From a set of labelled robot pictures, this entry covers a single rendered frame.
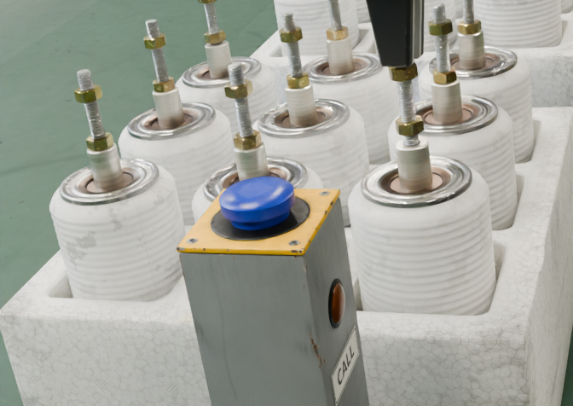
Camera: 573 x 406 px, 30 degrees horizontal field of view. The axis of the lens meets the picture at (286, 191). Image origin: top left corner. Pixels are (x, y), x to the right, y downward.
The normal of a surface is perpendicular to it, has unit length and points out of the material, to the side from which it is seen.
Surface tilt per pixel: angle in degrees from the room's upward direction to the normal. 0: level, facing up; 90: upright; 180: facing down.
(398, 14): 90
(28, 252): 0
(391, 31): 90
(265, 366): 90
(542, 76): 90
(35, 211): 0
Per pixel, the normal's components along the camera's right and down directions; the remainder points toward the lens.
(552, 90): -0.33, 0.44
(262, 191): -0.14, -0.90
